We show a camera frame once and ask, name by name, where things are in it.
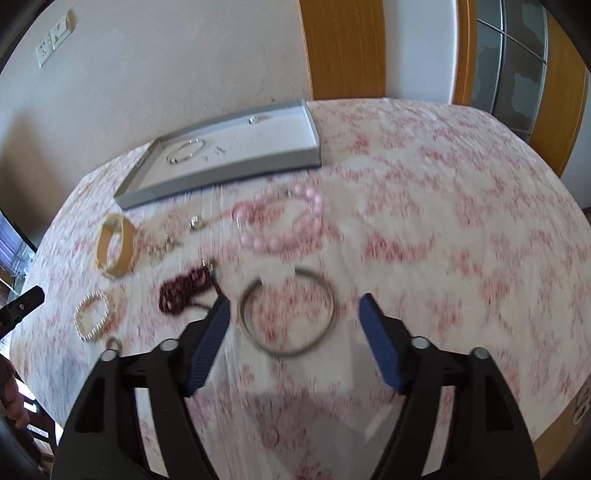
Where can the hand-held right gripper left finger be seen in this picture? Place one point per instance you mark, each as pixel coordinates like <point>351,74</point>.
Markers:
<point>212,341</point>

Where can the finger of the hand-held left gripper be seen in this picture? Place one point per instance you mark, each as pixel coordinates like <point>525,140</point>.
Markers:
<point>23,302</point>

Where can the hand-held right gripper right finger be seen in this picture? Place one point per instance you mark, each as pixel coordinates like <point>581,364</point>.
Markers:
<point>381,341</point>

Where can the wide gold bangle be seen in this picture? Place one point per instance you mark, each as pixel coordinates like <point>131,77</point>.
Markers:
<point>124,249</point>

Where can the grey jewelry tray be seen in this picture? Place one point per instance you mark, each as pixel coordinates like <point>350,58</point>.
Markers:
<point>258,143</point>

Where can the person's left hand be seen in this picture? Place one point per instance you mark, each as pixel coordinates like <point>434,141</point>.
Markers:
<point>10,390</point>

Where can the glass display cabinet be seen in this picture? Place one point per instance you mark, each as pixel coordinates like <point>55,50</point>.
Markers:
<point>11,249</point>

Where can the wooden chair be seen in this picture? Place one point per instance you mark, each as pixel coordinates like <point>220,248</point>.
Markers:
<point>39,429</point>

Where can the pink floral tablecloth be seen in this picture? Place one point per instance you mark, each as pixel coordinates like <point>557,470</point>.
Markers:
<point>438,207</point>

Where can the thin silver bangle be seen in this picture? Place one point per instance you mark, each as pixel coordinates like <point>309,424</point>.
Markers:
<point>198,141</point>

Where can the wooden door panel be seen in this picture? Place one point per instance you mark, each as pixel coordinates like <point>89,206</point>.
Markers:
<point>344,50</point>

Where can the wooden framed glass door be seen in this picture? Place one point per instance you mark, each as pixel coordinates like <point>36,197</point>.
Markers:
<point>512,69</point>

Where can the white wall socket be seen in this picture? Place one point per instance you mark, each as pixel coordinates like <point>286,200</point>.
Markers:
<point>45,50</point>

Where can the white wall switch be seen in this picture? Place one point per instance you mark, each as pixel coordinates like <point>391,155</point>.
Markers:
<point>61,32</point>

